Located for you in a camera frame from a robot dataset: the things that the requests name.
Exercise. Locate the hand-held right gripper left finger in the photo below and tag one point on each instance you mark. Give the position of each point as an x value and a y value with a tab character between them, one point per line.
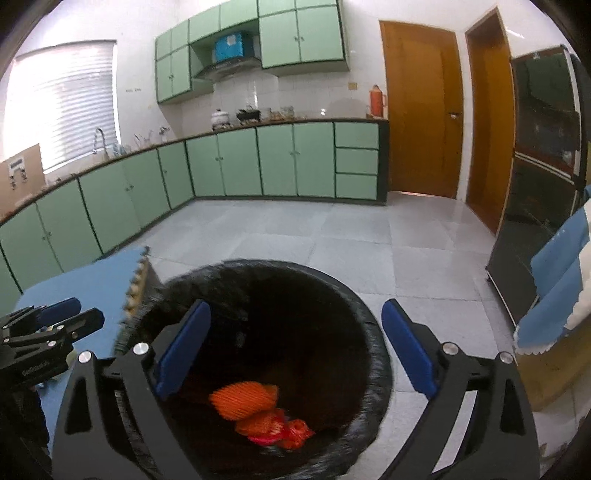
182	350

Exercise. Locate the black wok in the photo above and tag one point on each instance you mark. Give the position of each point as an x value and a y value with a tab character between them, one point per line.
248	114

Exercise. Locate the yellow wooden furniture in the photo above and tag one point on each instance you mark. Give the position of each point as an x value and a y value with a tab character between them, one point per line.
554	378

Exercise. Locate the window blinds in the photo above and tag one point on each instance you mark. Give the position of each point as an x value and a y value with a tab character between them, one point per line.
69	101

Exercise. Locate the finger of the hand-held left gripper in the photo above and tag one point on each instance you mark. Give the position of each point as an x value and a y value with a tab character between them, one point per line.
60	309
78	325

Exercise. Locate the white cloth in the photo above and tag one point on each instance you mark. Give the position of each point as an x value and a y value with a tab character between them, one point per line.
582	295

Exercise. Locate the dish rack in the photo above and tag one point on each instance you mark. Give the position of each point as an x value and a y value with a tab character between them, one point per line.
150	138

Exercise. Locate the white pot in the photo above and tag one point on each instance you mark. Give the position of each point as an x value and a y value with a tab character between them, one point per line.
219	119

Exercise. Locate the range hood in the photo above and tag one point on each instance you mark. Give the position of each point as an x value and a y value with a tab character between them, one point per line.
226	69

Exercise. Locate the black bagged trash bin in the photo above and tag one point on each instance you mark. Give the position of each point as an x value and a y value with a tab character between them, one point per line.
300	323

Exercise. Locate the narrow wooden door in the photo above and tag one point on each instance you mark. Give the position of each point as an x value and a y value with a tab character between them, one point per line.
489	138

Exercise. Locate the green base cabinets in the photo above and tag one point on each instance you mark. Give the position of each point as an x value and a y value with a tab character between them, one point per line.
277	161

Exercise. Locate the green wall cabinets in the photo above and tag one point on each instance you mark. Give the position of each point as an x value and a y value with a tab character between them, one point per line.
300	37

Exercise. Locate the blue cloth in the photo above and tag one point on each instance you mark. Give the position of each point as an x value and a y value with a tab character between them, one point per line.
554	258

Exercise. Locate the blue box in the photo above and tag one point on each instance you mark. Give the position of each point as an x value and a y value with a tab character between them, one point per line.
231	46

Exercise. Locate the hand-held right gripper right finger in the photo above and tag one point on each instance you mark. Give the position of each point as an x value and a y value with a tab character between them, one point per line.
408	348

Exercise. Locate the blue scalloped tablecloth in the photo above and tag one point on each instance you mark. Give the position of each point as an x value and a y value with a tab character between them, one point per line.
83	286

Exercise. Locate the red thermos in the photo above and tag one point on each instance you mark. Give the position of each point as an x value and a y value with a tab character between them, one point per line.
376	102

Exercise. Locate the wide wooden door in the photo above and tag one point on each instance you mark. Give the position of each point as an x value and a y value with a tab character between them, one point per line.
415	115

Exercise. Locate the cardboard box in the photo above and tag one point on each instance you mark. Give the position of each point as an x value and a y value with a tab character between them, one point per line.
32	184

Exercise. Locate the dark glass cabinet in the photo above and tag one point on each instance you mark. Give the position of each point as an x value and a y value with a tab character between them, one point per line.
540	184

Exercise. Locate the red mesh bag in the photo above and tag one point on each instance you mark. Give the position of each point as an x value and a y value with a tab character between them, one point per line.
277	427

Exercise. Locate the metal faucet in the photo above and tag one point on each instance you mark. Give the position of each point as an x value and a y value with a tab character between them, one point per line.
98	138

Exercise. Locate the orange foam net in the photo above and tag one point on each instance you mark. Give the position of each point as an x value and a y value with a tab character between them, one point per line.
244	397

